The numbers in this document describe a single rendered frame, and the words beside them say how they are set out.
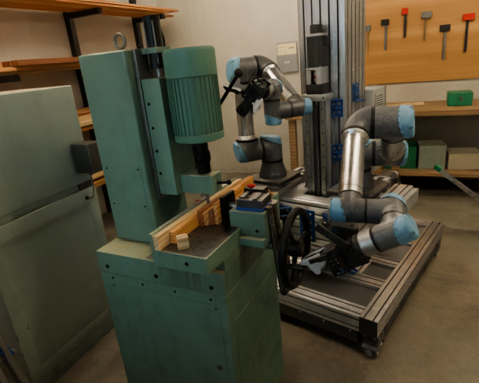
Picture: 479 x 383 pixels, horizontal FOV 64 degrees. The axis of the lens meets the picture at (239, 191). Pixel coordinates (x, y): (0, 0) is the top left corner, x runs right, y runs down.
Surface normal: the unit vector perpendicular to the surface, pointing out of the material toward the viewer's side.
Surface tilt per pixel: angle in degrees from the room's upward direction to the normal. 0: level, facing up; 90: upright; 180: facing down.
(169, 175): 90
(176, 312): 90
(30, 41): 90
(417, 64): 90
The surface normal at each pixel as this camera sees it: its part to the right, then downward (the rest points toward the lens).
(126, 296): -0.45, 0.33
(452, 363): -0.10, -0.94
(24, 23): 0.91, 0.04
